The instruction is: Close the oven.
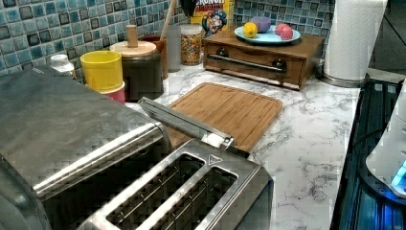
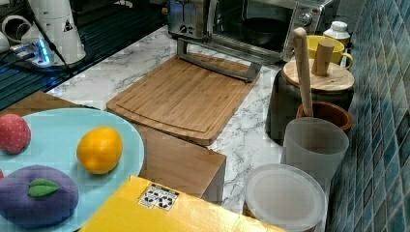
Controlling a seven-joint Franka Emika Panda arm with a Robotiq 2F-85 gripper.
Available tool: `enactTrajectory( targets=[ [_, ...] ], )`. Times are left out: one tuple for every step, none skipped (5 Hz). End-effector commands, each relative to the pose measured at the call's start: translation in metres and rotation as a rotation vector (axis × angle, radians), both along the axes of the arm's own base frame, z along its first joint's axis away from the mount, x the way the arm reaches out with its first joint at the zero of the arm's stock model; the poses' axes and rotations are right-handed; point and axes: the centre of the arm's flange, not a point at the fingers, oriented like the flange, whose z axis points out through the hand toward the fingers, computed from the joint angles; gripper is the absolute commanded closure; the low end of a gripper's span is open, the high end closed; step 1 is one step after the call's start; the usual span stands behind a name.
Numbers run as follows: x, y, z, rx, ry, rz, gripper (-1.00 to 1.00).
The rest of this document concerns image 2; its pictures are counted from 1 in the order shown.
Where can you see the glass oven door with handle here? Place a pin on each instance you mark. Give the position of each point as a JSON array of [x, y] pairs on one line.
[[256, 56]]

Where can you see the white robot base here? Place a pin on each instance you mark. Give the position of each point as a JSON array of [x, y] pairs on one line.
[[49, 39]]

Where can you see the black pan inside oven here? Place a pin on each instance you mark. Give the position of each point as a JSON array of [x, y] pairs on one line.
[[264, 32]]

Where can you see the bamboo cutting board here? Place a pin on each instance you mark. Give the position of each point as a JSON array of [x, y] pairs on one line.
[[182, 99]]

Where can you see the wooden drawer box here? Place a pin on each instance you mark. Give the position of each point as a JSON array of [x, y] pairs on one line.
[[181, 165]]

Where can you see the stainless steel slot toaster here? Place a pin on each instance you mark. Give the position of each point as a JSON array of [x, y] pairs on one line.
[[188, 18]]

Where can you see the plastic jar with white lid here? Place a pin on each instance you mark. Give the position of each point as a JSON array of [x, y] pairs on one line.
[[285, 196]]

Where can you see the orange toy fruit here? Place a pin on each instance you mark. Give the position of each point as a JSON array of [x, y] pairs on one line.
[[100, 150]]

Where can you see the yellow cereal box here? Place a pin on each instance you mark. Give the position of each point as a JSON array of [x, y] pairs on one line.
[[140, 205]]

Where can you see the frosted plastic cup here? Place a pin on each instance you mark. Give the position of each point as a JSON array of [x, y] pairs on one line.
[[315, 146]]

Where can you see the brown ceramic utensil pot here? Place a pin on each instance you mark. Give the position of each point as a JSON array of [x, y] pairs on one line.
[[325, 112]]

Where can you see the dark canister with wooden lid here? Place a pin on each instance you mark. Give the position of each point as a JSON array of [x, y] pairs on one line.
[[286, 99]]

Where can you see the yellow mug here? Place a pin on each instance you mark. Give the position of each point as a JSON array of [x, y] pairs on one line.
[[338, 53]]

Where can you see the light blue plate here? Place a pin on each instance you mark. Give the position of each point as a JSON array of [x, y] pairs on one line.
[[55, 135]]

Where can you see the white lidded jar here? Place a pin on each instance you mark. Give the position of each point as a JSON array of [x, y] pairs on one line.
[[338, 31]]

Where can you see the red plush strawberry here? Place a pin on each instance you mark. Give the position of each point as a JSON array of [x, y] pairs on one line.
[[15, 134]]

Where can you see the purple plush eggplant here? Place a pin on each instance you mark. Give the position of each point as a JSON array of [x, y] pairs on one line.
[[37, 196]]

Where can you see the wooden spoon handle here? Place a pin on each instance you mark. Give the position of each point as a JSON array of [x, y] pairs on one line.
[[302, 63]]

